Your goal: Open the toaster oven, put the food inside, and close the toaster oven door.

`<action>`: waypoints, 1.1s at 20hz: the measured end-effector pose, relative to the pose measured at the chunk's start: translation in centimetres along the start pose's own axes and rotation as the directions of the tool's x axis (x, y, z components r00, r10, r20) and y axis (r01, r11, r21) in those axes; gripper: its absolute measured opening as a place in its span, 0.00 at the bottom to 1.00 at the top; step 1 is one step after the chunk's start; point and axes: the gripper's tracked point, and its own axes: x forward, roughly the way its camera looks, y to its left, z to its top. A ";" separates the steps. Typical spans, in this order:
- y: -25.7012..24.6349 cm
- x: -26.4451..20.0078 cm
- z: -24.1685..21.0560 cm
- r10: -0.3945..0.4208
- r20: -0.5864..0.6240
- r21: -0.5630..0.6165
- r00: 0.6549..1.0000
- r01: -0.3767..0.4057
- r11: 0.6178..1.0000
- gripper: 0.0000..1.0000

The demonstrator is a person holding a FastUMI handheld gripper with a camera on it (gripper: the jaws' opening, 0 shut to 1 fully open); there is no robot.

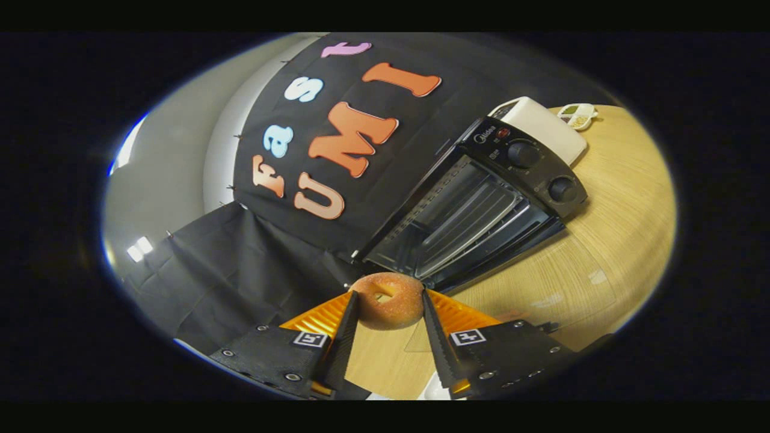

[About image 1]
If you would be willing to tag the white sectioned dish with beans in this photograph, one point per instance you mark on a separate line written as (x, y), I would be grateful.
(579, 117)

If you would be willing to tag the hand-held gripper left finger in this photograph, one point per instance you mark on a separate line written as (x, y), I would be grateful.
(343, 349)

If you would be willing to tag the black toaster oven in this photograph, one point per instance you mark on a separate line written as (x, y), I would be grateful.
(541, 162)

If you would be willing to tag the white plate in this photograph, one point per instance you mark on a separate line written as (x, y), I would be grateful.
(434, 390)

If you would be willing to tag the white bread toaster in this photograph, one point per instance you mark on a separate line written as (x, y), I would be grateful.
(547, 129)

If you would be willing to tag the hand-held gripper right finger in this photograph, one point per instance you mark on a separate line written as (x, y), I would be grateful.
(439, 349)

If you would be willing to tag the large ceiling light panel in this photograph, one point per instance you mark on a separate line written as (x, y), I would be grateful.
(125, 149)

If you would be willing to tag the small ceiling light panel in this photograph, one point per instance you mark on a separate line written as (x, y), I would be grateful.
(139, 249)

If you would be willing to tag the sugared brown donut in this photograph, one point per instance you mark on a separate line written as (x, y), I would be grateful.
(397, 310)

